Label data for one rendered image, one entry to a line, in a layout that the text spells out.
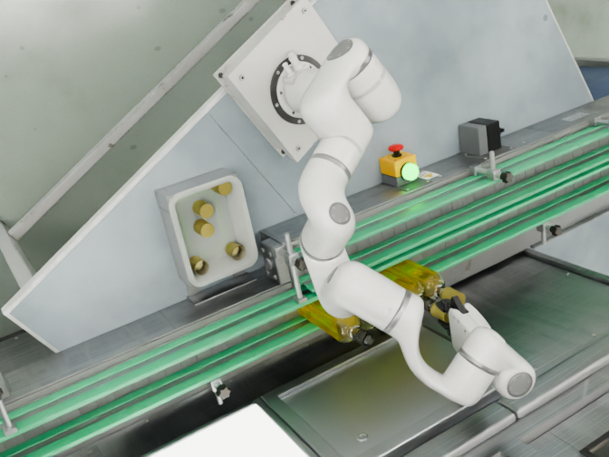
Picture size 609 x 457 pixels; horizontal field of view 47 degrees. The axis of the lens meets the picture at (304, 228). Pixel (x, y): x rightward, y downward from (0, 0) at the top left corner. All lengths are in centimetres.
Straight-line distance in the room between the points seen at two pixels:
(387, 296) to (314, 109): 36
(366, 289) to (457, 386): 23
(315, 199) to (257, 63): 46
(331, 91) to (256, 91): 33
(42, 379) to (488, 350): 89
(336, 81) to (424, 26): 67
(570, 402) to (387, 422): 36
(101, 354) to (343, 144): 69
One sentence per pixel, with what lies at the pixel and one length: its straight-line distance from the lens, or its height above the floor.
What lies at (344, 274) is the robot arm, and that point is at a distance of 120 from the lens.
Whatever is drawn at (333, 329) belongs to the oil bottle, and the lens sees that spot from 154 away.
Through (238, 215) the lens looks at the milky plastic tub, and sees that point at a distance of 162.
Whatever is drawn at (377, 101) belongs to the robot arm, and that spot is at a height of 113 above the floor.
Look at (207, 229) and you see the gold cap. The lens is 159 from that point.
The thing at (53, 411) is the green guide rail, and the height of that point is 95.
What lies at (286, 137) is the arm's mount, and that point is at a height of 83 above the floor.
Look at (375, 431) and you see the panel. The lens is 145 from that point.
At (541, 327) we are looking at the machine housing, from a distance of 177.
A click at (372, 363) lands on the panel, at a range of 164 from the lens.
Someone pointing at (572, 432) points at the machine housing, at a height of 147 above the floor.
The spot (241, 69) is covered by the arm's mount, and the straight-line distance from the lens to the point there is 155.
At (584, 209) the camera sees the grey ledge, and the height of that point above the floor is 88.
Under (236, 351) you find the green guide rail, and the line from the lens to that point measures 161.
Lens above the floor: 224
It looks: 57 degrees down
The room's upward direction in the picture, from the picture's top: 116 degrees clockwise
